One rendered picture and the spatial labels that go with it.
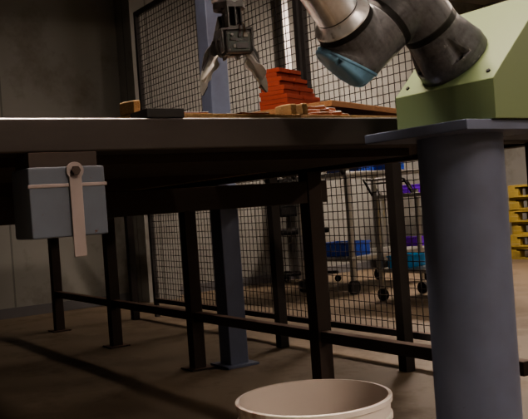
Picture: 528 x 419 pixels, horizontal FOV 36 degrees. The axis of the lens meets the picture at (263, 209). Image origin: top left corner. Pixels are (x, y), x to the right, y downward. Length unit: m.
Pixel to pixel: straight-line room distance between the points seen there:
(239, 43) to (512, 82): 0.58
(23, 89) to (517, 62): 5.70
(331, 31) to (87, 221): 0.56
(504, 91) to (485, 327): 0.45
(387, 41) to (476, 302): 0.53
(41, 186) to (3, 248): 5.43
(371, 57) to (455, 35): 0.18
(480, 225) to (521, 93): 0.26
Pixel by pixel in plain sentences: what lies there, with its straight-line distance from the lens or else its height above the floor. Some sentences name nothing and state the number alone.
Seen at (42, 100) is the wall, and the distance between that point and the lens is 7.04.
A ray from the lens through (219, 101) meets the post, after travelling 3.88.
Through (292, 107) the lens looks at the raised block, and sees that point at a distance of 1.83.
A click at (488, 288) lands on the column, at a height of 0.55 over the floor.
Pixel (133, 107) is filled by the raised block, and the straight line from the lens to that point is 1.62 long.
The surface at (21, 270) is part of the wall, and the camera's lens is 6.89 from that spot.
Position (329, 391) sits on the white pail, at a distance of 1.75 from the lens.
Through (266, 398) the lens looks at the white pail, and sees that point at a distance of 1.72.
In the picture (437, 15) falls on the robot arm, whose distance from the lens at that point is 1.63.
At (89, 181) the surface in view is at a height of 0.80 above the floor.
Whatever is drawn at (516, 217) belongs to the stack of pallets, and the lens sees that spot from 9.02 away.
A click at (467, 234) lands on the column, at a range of 1.63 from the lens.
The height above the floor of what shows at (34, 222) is 0.74.
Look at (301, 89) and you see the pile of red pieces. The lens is 2.91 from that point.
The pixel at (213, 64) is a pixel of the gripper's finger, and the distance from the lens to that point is 1.83.
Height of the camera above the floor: 0.74
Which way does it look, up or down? level
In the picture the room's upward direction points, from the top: 4 degrees counter-clockwise
